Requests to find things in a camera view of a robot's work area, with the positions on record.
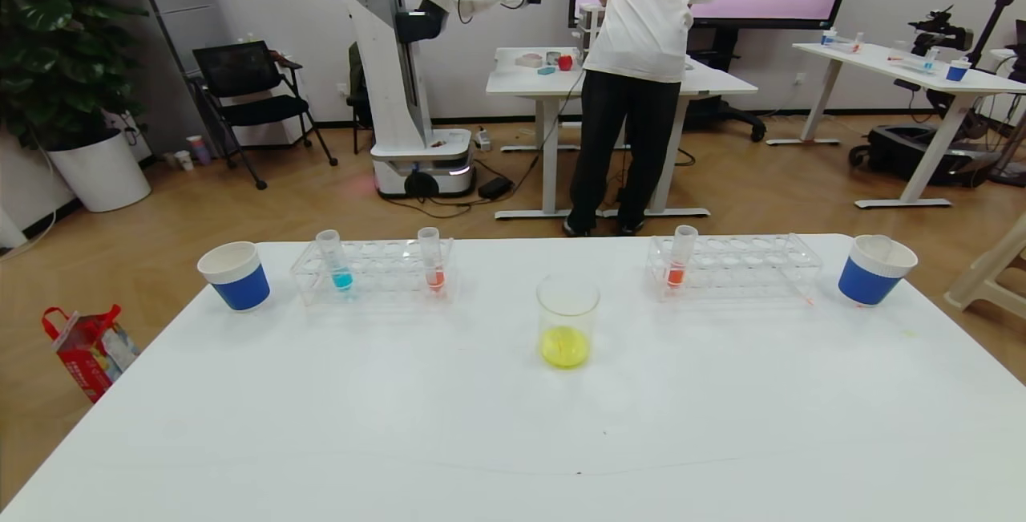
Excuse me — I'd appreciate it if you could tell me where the red gift bag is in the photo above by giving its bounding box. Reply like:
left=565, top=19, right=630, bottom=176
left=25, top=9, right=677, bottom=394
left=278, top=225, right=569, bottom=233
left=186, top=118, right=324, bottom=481
left=42, top=304, right=139, bottom=403

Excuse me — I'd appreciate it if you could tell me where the clear glass beaker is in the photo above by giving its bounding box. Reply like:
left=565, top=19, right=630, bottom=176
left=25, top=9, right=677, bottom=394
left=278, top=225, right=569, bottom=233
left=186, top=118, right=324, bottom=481
left=535, top=273, right=601, bottom=370

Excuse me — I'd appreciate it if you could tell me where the white wheeled robot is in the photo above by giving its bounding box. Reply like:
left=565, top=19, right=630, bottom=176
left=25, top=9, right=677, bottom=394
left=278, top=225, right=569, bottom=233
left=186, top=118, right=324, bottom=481
left=341, top=0, right=542, bottom=200

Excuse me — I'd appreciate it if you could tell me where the red pigment test tube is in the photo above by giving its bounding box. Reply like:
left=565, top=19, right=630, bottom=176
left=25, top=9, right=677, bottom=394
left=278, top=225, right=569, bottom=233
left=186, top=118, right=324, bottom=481
left=665, top=225, right=699, bottom=289
left=417, top=227, right=447, bottom=293

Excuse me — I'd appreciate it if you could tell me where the long white desk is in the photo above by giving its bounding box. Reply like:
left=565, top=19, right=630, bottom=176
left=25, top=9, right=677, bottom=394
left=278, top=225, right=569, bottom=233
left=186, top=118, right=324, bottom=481
left=765, top=38, right=1026, bottom=208

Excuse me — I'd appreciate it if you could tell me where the clear drawer organizer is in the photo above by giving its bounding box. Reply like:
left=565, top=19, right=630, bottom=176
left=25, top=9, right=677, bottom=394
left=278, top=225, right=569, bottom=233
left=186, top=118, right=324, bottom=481
left=576, top=2, right=602, bottom=54

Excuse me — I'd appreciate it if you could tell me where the clear acrylic test tube rack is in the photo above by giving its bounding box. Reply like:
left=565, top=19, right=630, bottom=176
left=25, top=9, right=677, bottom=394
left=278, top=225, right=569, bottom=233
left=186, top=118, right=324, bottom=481
left=290, top=237, right=456, bottom=306
left=646, top=233, right=824, bottom=302

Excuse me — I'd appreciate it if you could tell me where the black folding chair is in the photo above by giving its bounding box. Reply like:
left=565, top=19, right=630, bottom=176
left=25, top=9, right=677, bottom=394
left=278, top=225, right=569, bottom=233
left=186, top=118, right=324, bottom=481
left=192, top=41, right=339, bottom=190

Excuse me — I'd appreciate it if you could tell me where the green leafy plant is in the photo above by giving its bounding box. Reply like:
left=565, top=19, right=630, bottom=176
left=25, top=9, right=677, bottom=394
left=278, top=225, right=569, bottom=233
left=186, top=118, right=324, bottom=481
left=0, top=0, right=149, bottom=150

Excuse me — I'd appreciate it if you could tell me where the black camera rig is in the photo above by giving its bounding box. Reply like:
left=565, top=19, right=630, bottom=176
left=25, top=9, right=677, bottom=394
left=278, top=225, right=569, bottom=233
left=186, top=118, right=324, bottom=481
left=910, top=5, right=977, bottom=55

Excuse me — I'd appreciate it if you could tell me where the blue white paper cup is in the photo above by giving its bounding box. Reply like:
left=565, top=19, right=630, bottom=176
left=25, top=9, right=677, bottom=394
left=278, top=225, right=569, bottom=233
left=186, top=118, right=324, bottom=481
left=197, top=241, right=272, bottom=313
left=838, top=234, right=919, bottom=307

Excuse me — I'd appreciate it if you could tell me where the black display stand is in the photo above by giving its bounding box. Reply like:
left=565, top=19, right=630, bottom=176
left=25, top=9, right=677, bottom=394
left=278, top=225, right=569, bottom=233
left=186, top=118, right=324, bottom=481
left=681, top=25, right=766, bottom=142

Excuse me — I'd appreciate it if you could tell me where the white standing desk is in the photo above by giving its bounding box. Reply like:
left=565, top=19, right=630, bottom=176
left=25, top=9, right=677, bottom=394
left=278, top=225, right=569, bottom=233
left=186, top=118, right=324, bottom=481
left=607, top=45, right=759, bottom=216
left=485, top=45, right=624, bottom=220

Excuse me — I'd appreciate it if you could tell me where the person in white shirt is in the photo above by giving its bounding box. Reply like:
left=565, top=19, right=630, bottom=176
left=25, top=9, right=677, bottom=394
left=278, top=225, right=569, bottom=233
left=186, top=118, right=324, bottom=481
left=561, top=0, right=725, bottom=237

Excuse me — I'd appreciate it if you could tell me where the blue pigment test tube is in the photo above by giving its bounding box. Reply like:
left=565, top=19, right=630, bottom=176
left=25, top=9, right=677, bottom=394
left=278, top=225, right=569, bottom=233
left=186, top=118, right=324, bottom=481
left=315, top=229, right=354, bottom=292

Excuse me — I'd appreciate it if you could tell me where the beige plastic stool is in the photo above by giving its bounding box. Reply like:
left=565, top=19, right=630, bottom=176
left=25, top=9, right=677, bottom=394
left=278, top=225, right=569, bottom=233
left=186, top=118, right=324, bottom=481
left=944, top=213, right=1026, bottom=321

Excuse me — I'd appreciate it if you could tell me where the white planter pot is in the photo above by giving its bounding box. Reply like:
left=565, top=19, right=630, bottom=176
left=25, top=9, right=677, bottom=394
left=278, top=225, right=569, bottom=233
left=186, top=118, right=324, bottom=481
left=46, top=126, right=152, bottom=212

